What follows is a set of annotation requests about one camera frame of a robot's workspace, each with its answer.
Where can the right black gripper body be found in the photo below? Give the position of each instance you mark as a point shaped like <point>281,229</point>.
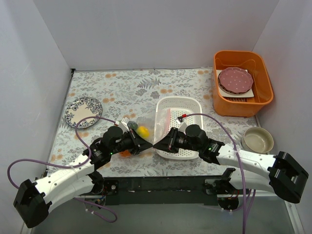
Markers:
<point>172,140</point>

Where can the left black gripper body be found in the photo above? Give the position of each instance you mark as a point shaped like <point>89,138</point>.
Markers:
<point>134,140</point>

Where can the yellow fruit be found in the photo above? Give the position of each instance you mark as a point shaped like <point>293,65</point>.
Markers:
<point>143,132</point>

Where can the orange fruit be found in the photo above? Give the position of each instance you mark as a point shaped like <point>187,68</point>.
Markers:
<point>125,153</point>

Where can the purple eggplant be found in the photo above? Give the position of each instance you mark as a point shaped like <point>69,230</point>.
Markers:
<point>132,125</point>

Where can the clear zip top bag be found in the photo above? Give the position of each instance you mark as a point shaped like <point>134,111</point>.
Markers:
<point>158,124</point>

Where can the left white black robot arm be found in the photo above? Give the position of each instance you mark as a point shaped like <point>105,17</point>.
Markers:
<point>36,199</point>

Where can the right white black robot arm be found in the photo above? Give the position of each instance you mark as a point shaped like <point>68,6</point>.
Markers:
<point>280,174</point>

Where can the blue floral plate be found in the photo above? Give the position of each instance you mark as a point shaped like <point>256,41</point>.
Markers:
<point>81,108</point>

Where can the floral tablecloth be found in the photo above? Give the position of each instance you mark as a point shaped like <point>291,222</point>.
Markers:
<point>132,94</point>

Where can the beige ceramic bowl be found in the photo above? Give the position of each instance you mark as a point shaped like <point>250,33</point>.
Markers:
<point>258,140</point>

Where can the pink polka dot plate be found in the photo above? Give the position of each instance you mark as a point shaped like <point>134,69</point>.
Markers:
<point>235,80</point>

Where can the white square plate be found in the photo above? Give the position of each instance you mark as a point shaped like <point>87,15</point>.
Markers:
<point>224,94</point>

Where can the orange plastic tub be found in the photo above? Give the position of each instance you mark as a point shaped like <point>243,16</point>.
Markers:
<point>262,89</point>

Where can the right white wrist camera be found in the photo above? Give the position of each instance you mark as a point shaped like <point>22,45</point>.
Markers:
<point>181,124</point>

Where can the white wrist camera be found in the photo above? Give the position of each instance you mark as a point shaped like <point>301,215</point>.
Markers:
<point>123,124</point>
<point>181,124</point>

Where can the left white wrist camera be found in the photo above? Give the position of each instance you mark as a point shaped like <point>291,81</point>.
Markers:
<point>123,124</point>

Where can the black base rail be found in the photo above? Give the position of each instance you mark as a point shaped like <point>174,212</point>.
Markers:
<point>165,190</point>

